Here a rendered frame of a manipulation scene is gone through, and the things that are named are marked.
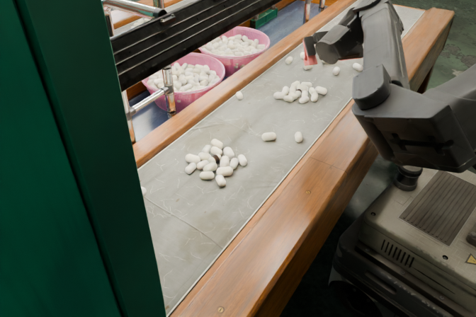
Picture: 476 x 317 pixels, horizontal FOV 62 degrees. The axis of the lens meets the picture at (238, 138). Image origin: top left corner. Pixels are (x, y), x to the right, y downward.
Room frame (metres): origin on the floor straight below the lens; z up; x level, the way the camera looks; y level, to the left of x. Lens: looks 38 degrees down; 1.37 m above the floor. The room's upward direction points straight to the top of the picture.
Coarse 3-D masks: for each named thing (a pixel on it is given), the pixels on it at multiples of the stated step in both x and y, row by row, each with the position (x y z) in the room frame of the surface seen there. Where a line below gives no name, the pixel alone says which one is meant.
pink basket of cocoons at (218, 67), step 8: (192, 56) 1.25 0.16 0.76; (200, 56) 1.24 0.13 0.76; (208, 56) 1.23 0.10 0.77; (192, 64) 1.24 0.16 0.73; (200, 64) 1.23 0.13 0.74; (208, 64) 1.22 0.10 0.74; (216, 64) 1.19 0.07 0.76; (216, 72) 1.18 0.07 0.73; (224, 72) 1.11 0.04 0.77; (144, 80) 1.10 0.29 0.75; (152, 88) 1.01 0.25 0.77; (208, 88) 1.02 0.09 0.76; (160, 96) 1.02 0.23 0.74; (176, 96) 1.00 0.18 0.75; (184, 96) 1.00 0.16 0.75; (192, 96) 1.00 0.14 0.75; (200, 96) 1.02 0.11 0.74; (160, 104) 1.04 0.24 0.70; (176, 104) 1.01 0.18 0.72; (184, 104) 1.01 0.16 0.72; (176, 112) 1.02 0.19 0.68
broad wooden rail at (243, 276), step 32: (416, 32) 1.44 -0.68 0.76; (416, 64) 1.17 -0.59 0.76; (352, 128) 0.82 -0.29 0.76; (320, 160) 0.70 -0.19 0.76; (352, 160) 0.70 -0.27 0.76; (288, 192) 0.59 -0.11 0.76; (320, 192) 0.59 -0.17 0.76; (352, 192) 0.74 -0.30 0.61; (256, 224) 0.51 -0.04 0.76; (288, 224) 0.51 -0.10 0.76; (320, 224) 0.55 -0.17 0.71; (224, 256) 0.44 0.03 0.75; (256, 256) 0.43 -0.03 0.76; (288, 256) 0.43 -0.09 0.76; (224, 288) 0.37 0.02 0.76; (256, 288) 0.37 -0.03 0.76; (288, 288) 0.44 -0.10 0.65
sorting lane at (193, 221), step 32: (288, 64) 1.22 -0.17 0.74; (320, 64) 1.22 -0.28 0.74; (352, 64) 1.22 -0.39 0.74; (256, 96) 1.02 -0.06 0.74; (320, 96) 1.02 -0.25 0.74; (192, 128) 0.85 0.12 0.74; (224, 128) 0.85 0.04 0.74; (256, 128) 0.85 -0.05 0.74; (288, 128) 0.85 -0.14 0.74; (320, 128) 0.85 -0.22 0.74; (160, 160) 0.72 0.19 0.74; (256, 160) 0.72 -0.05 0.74; (288, 160) 0.72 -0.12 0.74; (160, 192) 0.62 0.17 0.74; (192, 192) 0.62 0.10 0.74; (224, 192) 0.62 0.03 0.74; (256, 192) 0.62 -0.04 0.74; (160, 224) 0.53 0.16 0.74; (192, 224) 0.53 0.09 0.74; (224, 224) 0.53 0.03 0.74; (160, 256) 0.45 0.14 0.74; (192, 256) 0.45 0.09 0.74; (192, 288) 0.39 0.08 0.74
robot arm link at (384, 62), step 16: (384, 0) 0.74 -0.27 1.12; (368, 16) 0.71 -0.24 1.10; (384, 16) 0.68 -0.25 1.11; (368, 32) 0.65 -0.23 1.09; (384, 32) 0.61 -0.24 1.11; (400, 32) 0.67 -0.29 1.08; (368, 48) 0.58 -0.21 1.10; (384, 48) 0.55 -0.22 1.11; (400, 48) 0.56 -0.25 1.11; (368, 64) 0.53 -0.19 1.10; (384, 64) 0.50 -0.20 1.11; (400, 64) 0.50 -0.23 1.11; (368, 80) 0.41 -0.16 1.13; (384, 80) 0.40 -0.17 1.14; (400, 80) 0.43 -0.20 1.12; (352, 96) 0.40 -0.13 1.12; (368, 96) 0.38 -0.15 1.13; (384, 96) 0.38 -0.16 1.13
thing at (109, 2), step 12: (108, 0) 0.75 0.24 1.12; (120, 0) 0.74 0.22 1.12; (156, 0) 0.89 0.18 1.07; (216, 0) 0.79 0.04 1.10; (108, 12) 0.77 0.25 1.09; (132, 12) 0.71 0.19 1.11; (144, 12) 0.69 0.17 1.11; (156, 12) 0.68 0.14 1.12; (108, 24) 0.76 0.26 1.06; (168, 72) 0.89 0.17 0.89; (168, 84) 0.89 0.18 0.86; (156, 96) 0.85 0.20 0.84; (168, 96) 0.89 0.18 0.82; (132, 108) 0.79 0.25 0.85; (168, 108) 0.89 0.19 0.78; (132, 132) 0.77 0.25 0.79; (132, 144) 0.76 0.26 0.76
